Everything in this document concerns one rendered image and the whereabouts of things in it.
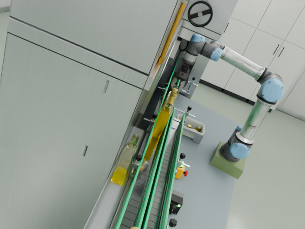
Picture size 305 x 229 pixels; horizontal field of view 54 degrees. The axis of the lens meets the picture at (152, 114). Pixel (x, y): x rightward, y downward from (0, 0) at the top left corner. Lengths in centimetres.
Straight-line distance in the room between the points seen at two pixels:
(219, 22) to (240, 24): 282
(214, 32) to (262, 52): 301
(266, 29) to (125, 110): 458
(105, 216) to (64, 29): 75
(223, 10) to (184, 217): 179
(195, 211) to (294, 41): 450
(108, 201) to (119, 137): 27
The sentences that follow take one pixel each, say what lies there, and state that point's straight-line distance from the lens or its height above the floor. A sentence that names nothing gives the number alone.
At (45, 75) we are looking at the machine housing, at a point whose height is 122.
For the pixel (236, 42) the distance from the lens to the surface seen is 564.
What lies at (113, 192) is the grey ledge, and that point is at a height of 88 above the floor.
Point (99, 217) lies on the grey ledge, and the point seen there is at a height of 88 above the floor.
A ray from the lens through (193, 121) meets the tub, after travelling 235.
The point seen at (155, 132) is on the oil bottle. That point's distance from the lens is 182.
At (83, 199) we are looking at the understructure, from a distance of 164.
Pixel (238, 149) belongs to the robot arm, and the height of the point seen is 100.
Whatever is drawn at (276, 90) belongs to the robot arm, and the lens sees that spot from 175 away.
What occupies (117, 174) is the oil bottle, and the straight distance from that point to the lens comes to 138.
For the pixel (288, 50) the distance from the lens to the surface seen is 582.
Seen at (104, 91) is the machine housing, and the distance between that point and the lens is 127.
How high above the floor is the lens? 182
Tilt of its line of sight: 27 degrees down
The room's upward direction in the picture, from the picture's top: 23 degrees clockwise
